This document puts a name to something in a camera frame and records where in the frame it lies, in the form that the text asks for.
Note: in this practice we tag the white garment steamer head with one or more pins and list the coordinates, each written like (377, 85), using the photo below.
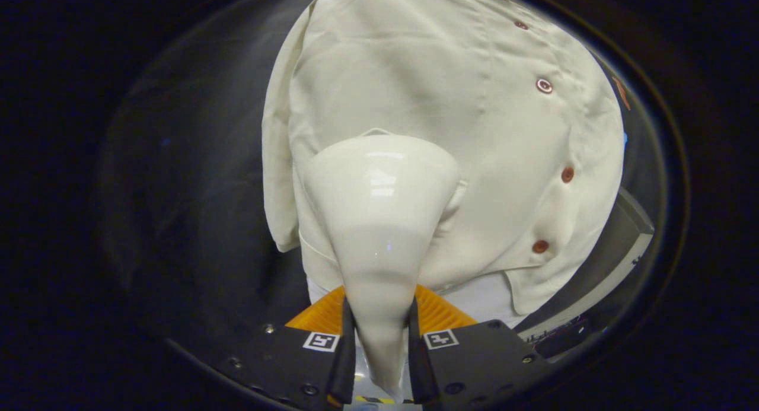
(379, 221)

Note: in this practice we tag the white cabinet with grey top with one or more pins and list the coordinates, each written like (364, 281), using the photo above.
(611, 251)

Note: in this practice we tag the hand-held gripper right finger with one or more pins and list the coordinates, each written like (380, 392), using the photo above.
(486, 357)

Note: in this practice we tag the cream button-up shirt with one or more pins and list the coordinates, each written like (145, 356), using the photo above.
(415, 73)

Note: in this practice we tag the black backdrop cloth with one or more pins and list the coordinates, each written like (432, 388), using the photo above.
(195, 191)

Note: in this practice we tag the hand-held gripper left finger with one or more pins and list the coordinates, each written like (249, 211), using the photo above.
(284, 357)

